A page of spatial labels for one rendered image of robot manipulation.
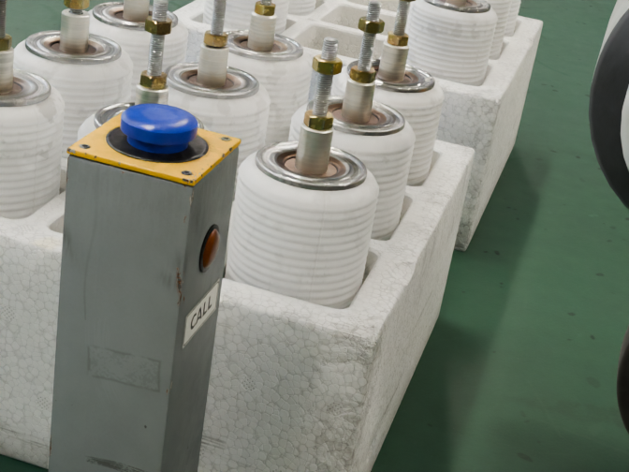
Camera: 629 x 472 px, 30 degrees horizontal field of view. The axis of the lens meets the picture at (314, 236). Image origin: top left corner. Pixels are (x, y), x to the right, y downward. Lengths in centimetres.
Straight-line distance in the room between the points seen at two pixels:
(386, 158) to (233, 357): 20
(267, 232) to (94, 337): 17
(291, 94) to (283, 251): 27
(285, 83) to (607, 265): 51
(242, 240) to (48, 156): 16
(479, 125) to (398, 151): 39
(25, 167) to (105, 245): 24
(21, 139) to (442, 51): 57
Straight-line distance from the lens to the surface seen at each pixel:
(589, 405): 109
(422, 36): 128
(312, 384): 77
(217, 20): 91
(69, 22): 95
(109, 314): 64
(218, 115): 89
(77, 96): 93
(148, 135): 60
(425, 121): 98
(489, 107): 125
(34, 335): 84
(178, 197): 59
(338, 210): 75
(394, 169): 88
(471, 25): 127
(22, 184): 85
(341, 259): 78
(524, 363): 112
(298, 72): 101
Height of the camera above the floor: 55
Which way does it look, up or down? 25 degrees down
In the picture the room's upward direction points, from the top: 9 degrees clockwise
